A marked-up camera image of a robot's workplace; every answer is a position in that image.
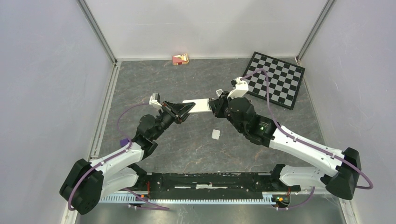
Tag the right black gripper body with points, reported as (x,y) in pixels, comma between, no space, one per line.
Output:
(222,110)

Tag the white cable duct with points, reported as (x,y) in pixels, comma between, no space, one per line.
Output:
(126,197)

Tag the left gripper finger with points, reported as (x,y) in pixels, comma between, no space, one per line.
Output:
(178,107)
(180,116)

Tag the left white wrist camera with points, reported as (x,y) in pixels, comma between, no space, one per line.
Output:
(155,101)

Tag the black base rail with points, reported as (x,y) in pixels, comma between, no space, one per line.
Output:
(202,186)

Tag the red yellow small box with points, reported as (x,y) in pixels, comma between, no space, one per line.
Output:
(180,59)

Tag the purple block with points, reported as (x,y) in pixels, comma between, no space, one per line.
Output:
(124,142)

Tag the small white battery cover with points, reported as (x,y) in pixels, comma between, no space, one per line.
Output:
(215,134)

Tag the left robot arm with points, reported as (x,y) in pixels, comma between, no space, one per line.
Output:
(89,181)

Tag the white remote red buttons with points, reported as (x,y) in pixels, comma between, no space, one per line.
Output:
(201,105)

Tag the slim white remote control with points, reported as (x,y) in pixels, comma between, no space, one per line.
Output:
(219,92)

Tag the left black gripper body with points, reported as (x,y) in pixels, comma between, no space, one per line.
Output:
(168,116)

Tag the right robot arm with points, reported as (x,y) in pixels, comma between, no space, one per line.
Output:
(335,170)

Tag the black white chessboard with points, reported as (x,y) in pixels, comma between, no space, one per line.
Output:
(284,79)

